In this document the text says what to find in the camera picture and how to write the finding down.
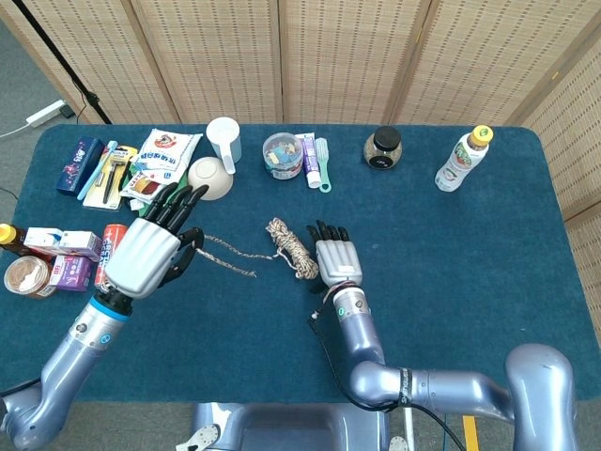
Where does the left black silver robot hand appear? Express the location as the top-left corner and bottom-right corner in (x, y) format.
(102, 181), (210, 301)

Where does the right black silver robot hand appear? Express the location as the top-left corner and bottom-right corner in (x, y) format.
(305, 219), (365, 288)

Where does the braided rope bundle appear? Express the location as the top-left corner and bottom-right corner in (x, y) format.
(196, 217), (319, 282)

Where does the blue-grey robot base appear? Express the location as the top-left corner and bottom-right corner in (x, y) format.
(176, 402), (409, 451)

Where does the white purple tube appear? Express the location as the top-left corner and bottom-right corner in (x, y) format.
(295, 132), (323, 190)

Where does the red drink can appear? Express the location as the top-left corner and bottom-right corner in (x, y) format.
(93, 223), (131, 290)

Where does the green cloth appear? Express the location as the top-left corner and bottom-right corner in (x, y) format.
(122, 166), (190, 232)

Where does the white purple box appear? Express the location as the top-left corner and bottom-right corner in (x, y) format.
(58, 229), (103, 263)

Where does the small red yellow packet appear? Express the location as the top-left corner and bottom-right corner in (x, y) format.
(119, 169), (168, 204)

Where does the black razor on yellow card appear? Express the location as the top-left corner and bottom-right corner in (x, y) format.
(82, 145), (140, 211)

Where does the mint green brush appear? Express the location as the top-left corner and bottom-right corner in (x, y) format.
(314, 136), (333, 194)

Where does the white red carton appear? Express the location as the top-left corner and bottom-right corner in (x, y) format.
(22, 225), (66, 258)

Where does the light blue toothbrush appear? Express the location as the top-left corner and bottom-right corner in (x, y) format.
(76, 139), (118, 202)

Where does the white snack bag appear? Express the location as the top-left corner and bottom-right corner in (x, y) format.
(129, 127), (204, 187)

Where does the dark blue table mat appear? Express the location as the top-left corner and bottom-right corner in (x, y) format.
(9, 123), (593, 405)

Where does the beige bowl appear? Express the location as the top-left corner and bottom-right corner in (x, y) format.
(187, 156), (235, 202)

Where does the dark blue printed box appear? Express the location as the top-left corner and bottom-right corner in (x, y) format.
(54, 135), (105, 197)

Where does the clear round container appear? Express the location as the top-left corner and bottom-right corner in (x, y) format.
(261, 132), (304, 181)

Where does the brown jar of powder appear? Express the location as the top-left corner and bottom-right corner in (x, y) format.
(3, 255), (58, 301)

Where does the glass jar black lid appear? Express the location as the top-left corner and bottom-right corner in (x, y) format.
(362, 125), (404, 171)

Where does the brown bottle yellow cap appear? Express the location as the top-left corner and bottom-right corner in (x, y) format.
(0, 223), (29, 254)

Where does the drink bottle yellow cap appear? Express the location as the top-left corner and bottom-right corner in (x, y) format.
(434, 124), (495, 194)

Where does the white power strip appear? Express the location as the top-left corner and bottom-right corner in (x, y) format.
(25, 99), (67, 129)

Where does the white table leg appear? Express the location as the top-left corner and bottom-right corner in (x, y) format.
(404, 407), (417, 451)

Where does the bamboo folding screen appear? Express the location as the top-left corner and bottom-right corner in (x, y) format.
(0, 0), (601, 311)

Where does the black tripod stand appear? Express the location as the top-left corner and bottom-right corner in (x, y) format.
(11, 0), (114, 126)

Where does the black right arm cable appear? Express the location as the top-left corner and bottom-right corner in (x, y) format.
(307, 307), (470, 451)

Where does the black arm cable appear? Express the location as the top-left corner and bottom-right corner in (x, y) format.
(307, 307), (470, 451)
(0, 377), (43, 398)

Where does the light blue handled cup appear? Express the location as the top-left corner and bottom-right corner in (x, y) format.
(205, 116), (243, 175)

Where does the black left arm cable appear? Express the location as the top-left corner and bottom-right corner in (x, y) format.
(0, 377), (43, 398)

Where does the white power cable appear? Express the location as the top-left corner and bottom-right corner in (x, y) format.
(0, 122), (32, 140)

